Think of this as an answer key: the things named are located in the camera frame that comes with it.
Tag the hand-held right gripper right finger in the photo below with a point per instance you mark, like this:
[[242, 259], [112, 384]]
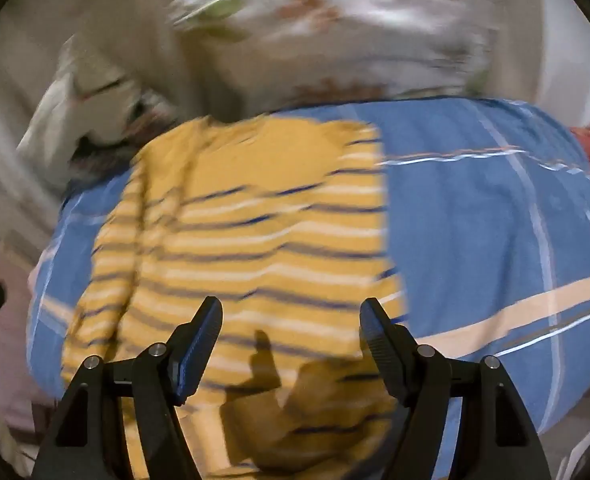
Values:
[[375, 341]]

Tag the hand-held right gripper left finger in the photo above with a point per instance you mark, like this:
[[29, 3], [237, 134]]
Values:
[[198, 360]]

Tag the yellow striped pillow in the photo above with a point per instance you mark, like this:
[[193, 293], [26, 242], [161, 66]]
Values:
[[255, 210]]

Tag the pink bed cover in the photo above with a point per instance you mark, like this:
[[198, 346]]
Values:
[[0, 360]]

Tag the blue plaid bed sheet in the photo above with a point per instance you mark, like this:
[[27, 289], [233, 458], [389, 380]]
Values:
[[475, 235]]

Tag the cream eyelash print cushion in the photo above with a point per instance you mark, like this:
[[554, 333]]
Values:
[[75, 110]]

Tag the white floral pillow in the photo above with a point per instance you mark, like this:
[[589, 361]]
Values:
[[350, 35]]

